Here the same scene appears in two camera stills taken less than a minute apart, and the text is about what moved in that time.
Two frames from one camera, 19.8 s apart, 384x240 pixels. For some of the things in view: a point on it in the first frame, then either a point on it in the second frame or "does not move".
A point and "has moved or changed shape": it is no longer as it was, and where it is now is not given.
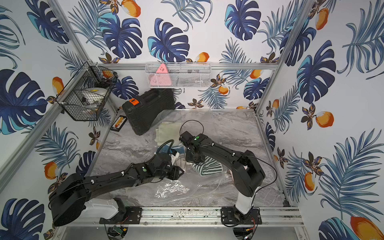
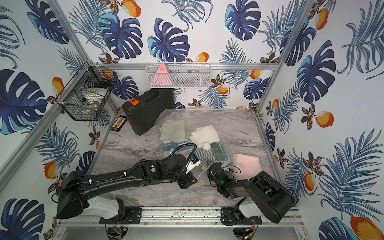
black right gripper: [200, 159] to [209, 170]
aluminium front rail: [270, 215] does not move
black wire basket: [86, 93] does not move
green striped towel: [210, 166] has moved or changed shape
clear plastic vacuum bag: [237, 127] has moved or changed shape
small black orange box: [118, 123] does not move
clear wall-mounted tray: [179, 75] does not move
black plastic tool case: [141, 112] does not move
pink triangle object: [161, 78] does not move
